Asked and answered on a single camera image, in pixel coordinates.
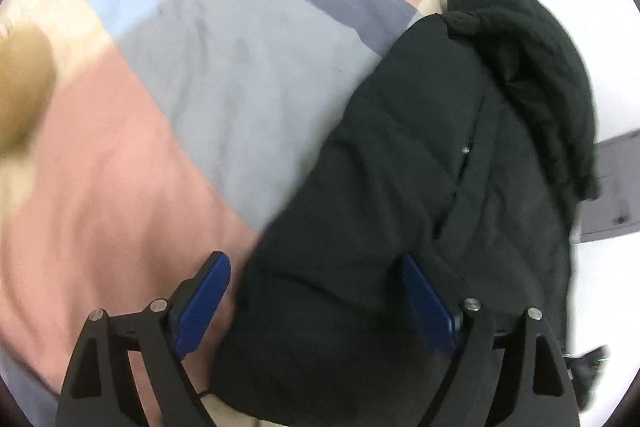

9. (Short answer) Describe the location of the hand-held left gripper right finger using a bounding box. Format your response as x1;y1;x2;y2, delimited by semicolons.
400;253;583;427

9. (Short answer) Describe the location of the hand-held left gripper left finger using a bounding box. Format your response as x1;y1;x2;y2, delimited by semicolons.
55;251;232;427

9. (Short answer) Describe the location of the black puffer jacket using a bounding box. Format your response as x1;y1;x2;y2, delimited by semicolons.
202;0;603;425

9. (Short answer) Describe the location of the grey door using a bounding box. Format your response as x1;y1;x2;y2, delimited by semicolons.
572;134;640;244

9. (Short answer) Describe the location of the patchwork bed blanket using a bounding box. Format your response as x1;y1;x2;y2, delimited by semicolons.
0;0;466;427

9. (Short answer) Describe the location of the tan plush toy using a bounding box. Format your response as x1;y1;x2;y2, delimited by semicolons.
0;23;57;155

